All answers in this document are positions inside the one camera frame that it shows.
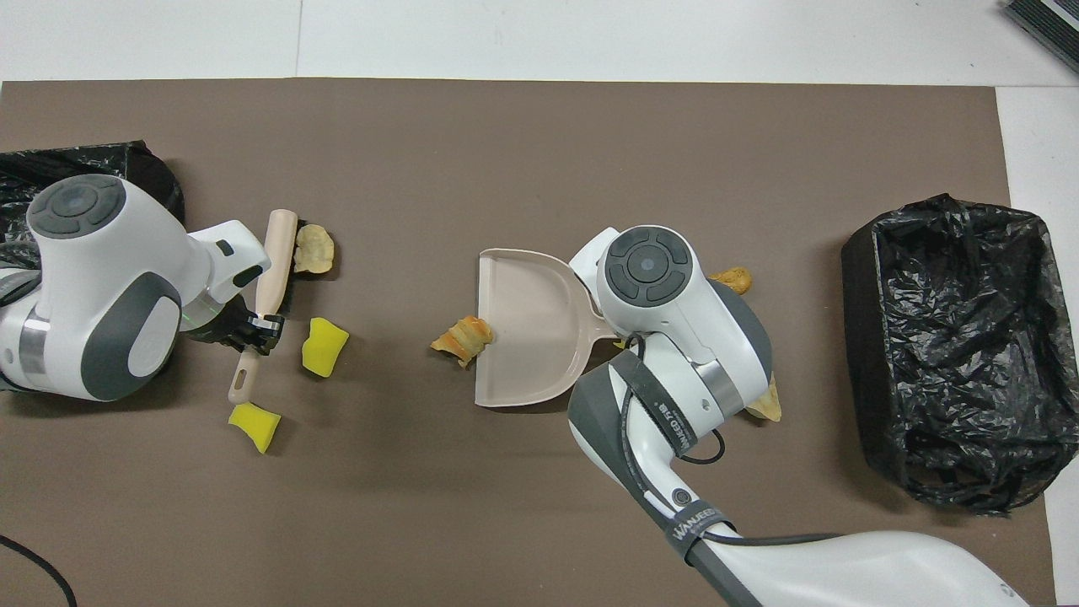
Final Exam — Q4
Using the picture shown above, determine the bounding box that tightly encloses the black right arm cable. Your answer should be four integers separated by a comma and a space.
618, 333, 844, 549

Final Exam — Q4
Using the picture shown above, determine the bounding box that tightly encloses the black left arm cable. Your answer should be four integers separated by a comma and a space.
0, 534, 78, 607

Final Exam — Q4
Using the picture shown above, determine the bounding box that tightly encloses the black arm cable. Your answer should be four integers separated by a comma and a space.
0, 534, 78, 607
618, 333, 844, 549

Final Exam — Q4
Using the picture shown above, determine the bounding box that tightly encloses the pale bread chunk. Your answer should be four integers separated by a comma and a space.
746, 375, 783, 422

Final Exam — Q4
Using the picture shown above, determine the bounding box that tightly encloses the dark ribbed object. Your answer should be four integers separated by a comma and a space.
1001, 0, 1079, 51

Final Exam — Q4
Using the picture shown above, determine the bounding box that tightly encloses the brown bread roll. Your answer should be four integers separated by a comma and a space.
708, 266, 753, 296

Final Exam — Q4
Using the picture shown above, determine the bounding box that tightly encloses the beige hand brush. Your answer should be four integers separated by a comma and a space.
228, 209, 298, 406

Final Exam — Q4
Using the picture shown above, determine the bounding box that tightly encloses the black bag-lined bin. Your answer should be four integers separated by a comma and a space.
841, 194, 1060, 517
0, 141, 186, 271

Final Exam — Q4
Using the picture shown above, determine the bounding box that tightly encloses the brown table mat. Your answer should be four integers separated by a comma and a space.
0, 78, 1059, 607

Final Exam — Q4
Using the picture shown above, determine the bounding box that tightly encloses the toy croissant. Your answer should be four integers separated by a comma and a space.
431, 315, 495, 368

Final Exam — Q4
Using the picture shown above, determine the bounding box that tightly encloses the beige plastic dustpan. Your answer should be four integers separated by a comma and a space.
475, 248, 620, 409

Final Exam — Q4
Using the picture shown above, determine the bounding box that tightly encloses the pale flaky pastry piece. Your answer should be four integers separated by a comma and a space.
293, 224, 336, 275

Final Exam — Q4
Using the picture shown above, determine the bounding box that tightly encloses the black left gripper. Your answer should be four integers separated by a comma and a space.
187, 302, 284, 355

